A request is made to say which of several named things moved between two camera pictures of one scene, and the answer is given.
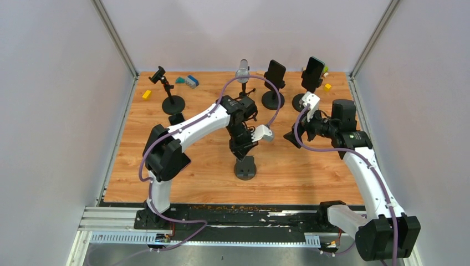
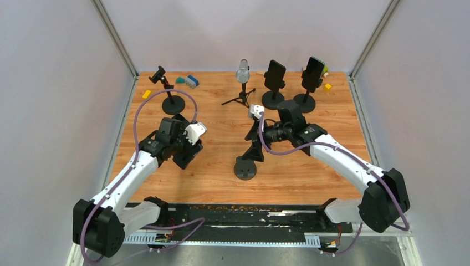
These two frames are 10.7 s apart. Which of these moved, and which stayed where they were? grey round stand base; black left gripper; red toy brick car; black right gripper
Moved: black left gripper; black right gripper
Stayed: grey round stand base; red toy brick car
